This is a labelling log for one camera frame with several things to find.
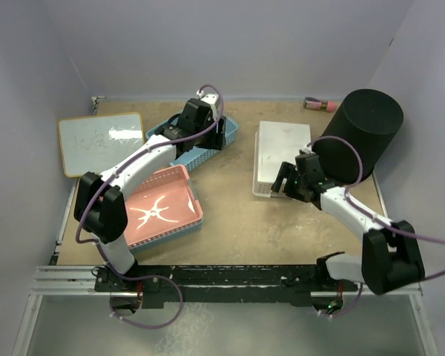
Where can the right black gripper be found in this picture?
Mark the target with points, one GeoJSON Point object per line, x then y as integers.
{"type": "Point", "coordinates": [288, 170]}

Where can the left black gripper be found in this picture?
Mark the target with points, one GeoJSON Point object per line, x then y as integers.
{"type": "Point", "coordinates": [216, 141]}

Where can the large black plastic bin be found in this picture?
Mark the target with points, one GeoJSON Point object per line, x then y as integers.
{"type": "Point", "coordinates": [358, 134]}

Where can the pink perforated basket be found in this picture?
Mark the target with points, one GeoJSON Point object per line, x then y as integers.
{"type": "Point", "coordinates": [163, 207]}

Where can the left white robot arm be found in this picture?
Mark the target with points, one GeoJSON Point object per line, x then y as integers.
{"type": "Point", "coordinates": [100, 200]}

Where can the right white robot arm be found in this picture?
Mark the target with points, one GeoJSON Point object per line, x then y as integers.
{"type": "Point", "coordinates": [389, 260]}

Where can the pink marker pen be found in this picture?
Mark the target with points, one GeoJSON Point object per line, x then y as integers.
{"type": "Point", "coordinates": [319, 105]}

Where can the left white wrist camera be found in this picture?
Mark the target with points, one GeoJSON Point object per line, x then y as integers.
{"type": "Point", "coordinates": [213, 99]}

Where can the small whiteboard yellow frame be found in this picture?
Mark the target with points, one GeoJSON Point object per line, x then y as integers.
{"type": "Point", "coordinates": [96, 143]}

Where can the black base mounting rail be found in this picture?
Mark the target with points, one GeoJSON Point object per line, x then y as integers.
{"type": "Point", "coordinates": [157, 285]}

